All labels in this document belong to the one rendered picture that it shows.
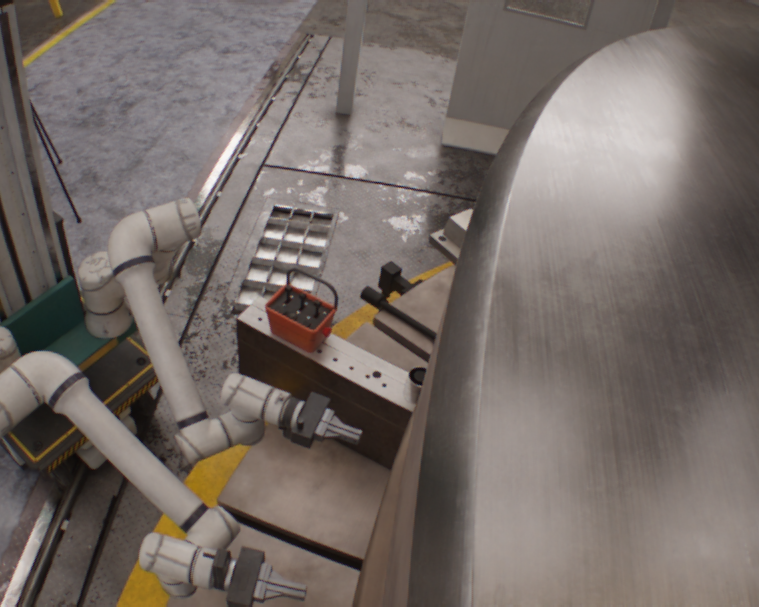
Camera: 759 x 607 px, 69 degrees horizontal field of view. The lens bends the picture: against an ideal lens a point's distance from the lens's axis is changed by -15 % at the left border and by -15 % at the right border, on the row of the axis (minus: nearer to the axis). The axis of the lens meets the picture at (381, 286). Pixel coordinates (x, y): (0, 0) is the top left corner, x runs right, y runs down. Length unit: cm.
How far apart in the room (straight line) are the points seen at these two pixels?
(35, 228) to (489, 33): 325
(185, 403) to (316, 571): 77
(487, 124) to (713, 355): 403
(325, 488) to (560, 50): 334
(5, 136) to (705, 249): 185
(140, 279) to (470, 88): 335
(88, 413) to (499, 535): 114
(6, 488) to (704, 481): 253
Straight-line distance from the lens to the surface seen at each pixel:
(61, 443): 240
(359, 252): 351
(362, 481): 224
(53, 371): 154
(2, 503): 274
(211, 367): 292
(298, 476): 224
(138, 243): 167
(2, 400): 152
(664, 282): 87
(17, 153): 204
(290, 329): 203
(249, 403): 154
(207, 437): 162
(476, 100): 463
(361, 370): 204
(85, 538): 256
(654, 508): 63
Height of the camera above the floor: 226
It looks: 43 degrees down
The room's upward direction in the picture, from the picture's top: 10 degrees clockwise
